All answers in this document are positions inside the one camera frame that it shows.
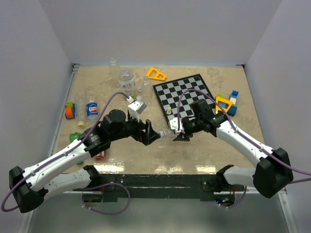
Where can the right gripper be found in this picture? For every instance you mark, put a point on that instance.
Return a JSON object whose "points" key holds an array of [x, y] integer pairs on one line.
{"points": [[184, 137]]}

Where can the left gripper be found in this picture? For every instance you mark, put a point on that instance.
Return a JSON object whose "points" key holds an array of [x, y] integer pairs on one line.
{"points": [[146, 137]]}

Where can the white crushed bottle cap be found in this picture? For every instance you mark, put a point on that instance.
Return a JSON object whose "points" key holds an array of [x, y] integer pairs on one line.
{"points": [[162, 134]]}

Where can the grapefruit tea bottle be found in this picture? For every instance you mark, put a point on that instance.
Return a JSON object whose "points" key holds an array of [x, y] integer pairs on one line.
{"points": [[127, 82]]}

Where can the clear Pocari bottle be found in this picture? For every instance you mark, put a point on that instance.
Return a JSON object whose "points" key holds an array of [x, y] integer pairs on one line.
{"points": [[114, 69]]}

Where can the clear slim bottle white cap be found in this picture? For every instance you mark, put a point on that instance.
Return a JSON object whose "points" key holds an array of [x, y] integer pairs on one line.
{"points": [[146, 90]]}

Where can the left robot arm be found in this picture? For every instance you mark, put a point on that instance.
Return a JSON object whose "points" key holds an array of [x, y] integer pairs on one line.
{"points": [[33, 185]]}

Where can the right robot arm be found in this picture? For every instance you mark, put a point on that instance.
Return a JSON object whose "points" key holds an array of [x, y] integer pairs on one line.
{"points": [[270, 172]]}

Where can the red label tea bottle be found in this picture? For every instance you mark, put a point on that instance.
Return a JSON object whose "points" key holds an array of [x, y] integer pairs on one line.
{"points": [[101, 156]]}

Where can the Pepsi label bottle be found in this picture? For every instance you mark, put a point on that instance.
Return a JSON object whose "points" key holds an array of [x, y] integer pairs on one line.
{"points": [[91, 109]]}

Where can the green plastic bottle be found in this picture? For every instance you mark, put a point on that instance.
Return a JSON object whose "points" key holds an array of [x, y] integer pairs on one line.
{"points": [[72, 137]]}

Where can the clear bottle yellow cap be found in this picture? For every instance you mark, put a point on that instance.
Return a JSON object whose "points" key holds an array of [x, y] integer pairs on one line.
{"points": [[80, 109]]}

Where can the white chess piece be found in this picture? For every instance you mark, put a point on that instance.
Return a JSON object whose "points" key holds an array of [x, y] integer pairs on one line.
{"points": [[169, 110]]}

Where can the yellow triangle toy right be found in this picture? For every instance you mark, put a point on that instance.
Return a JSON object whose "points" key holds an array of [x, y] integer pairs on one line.
{"points": [[222, 105]]}

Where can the yellow triangle toy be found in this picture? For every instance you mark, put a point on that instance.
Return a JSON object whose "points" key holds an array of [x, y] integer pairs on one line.
{"points": [[222, 105], [156, 75]]}

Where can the blue toy blocks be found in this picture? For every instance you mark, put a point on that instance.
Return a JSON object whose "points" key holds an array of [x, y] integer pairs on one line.
{"points": [[233, 97]]}

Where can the yellow triangle toy far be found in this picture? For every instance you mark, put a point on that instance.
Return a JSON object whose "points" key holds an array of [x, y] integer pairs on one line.
{"points": [[156, 75]]}

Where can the colourful toy car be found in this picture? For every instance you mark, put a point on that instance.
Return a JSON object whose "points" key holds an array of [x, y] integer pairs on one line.
{"points": [[70, 110]]}

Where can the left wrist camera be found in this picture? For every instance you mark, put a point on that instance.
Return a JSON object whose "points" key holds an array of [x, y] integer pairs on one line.
{"points": [[135, 108]]}

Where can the black table front rail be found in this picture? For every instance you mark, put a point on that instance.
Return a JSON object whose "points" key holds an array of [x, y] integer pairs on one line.
{"points": [[157, 186]]}

